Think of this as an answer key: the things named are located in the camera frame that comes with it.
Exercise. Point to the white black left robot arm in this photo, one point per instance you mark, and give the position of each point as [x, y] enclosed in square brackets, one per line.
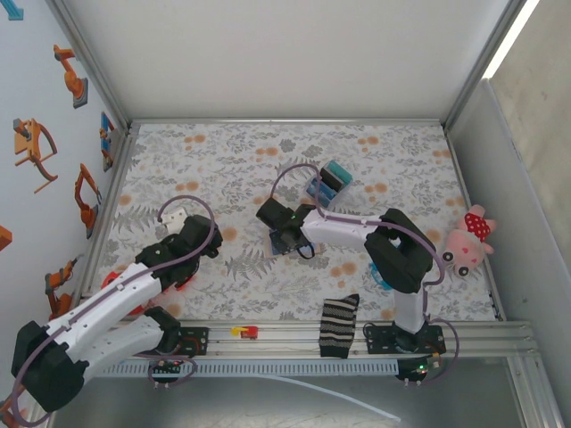
[116, 298]

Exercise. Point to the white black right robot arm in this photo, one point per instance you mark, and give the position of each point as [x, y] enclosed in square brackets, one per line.
[339, 232]

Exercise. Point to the blue card stack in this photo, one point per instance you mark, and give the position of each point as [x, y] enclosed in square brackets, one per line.
[320, 191]

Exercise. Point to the black card stack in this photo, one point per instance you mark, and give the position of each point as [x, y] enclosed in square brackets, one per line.
[332, 180]

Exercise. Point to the teal card stack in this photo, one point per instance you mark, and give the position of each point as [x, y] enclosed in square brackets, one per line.
[342, 175]

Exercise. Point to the floral table mat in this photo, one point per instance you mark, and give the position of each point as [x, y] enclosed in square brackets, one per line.
[232, 156]

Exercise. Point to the red plastic toy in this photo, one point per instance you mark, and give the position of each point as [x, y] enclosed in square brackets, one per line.
[111, 281]

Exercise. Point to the blue alarm clock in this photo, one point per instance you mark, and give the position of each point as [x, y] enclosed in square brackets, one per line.
[379, 278]

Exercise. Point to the black beige striped sock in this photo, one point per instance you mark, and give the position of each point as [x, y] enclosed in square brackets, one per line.
[338, 325]

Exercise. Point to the white plastic tube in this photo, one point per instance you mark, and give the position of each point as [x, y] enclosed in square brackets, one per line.
[339, 397]

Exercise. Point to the pink plush toy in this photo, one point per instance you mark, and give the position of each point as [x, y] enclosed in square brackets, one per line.
[468, 245]

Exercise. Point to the orange block sticker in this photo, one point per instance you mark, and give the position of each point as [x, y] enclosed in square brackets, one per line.
[4, 238]

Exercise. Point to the bright light strip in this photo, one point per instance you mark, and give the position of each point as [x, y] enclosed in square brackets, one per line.
[513, 40]

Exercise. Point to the aluminium side rail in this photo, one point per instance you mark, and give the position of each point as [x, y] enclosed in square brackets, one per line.
[109, 196]

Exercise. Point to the aluminium back rail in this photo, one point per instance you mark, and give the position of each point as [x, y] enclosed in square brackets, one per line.
[285, 120]

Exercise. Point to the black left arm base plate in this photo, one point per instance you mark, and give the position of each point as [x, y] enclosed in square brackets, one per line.
[196, 341]

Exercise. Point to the aluminium front rail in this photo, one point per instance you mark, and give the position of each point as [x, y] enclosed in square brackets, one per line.
[285, 345]

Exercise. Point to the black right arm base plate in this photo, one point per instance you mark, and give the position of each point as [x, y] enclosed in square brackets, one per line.
[379, 341]

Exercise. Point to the aluminium corner post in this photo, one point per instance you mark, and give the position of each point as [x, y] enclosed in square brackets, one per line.
[89, 62]
[484, 62]

